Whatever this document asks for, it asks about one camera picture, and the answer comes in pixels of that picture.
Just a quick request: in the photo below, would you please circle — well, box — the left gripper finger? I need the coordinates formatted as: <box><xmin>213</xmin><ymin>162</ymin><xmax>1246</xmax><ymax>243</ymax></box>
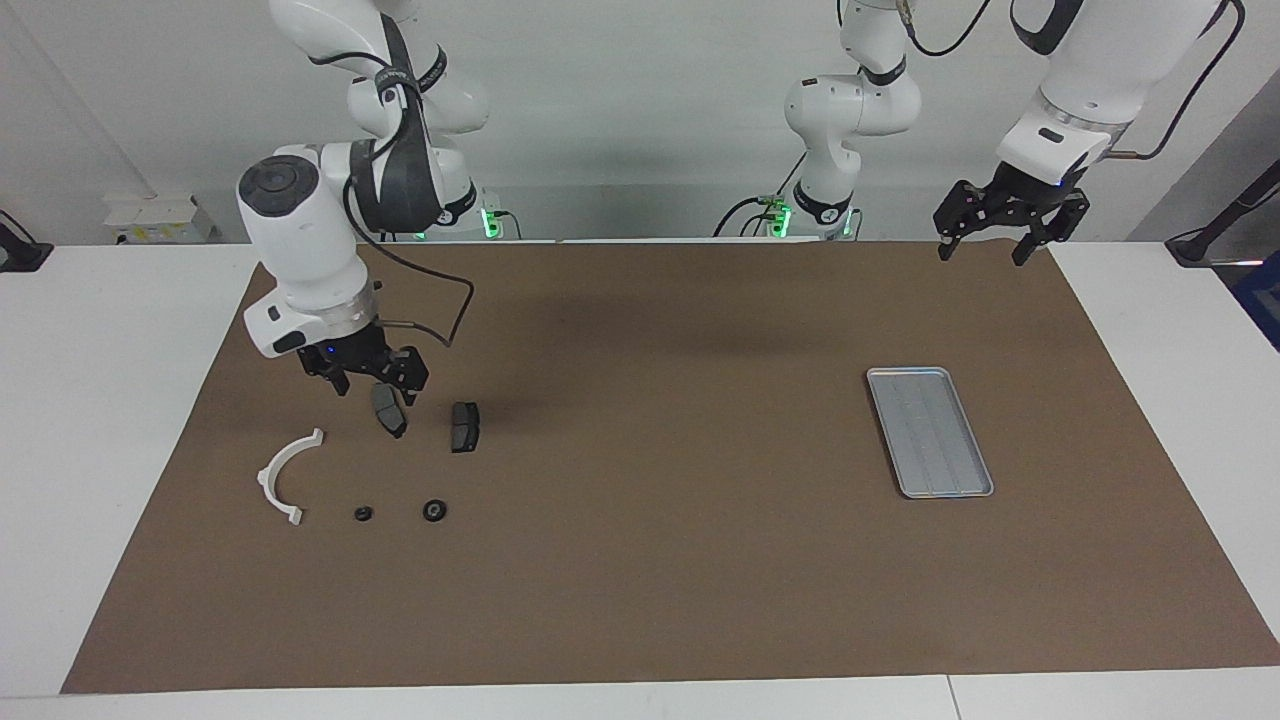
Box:
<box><xmin>1012</xmin><ymin>190</ymin><xmax>1092</xmax><ymax>267</ymax></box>
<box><xmin>933</xmin><ymin>178</ymin><xmax>991</xmax><ymax>263</ymax></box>

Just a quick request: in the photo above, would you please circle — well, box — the silver metal tray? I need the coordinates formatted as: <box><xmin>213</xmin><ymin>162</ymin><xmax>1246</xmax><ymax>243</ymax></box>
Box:
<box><xmin>866</xmin><ymin>366</ymin><xmax>995</xmax><ymax>500</ymax></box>

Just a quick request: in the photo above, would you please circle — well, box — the long grey brake pad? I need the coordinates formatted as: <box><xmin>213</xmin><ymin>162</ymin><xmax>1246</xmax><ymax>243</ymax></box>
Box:
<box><xmin>371</xmin><ymin>384</ymin><xmax>408</xmax><ymax>440</ymax></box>

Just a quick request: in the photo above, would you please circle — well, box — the black stand with pole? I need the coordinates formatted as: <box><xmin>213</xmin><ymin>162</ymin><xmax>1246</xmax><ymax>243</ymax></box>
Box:
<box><xmin>1165</xmin><ymin>158</ymin><xmax>1280</xmax><ymax>267</ymax></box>

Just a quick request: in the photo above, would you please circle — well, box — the blue box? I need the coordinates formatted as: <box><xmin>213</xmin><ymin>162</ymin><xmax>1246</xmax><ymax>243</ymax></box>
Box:
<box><xmin>1232</xmin><ymin>255</ymin><xmax>1280</xmax><ymax>351</ymax></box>

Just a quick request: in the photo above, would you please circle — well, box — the brown table mat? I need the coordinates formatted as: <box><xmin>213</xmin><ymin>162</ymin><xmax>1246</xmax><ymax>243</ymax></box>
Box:
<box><xmin>60</xmin><ymin>238</ymin><xmax>1280</xmax><ymax>695</ymax></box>

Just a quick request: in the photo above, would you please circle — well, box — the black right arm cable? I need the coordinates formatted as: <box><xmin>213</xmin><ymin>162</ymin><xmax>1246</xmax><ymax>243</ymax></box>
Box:
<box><xmin>310</xmin><ymin>45</ymin><xmax>474</xmax><ymax>348</ymax></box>

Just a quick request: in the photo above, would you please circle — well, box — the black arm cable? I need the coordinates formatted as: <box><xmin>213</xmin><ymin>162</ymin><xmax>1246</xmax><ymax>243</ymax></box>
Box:
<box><xmin>900</xmin><ymin>0</ymin><xmax>1246</xmax><ymax>161</ymax></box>
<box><xmin>310</xmin><ymin>45</ymin><xmax>474</xmax><ymax>348</ymax></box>

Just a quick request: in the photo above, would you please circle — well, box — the white curved plastic bracket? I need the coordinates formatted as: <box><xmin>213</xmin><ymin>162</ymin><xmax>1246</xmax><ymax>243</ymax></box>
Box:
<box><xmin>257</xmin><ymin>428</ymin><xmax>326</xmax><ymax>527</ymax></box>

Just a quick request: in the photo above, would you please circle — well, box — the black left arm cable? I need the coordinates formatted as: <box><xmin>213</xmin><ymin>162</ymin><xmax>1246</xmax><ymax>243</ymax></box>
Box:
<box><xmin>900</xmin><ymin>0</ymin><xmax>1246</xmax><ymax>161</ymax></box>

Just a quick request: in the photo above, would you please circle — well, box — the black base power cable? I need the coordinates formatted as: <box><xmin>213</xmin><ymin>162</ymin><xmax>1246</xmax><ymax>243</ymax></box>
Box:
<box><xmin>712</xmin><ymin>150</ymin><xmax>806</xmax><ymax>239</ymax></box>

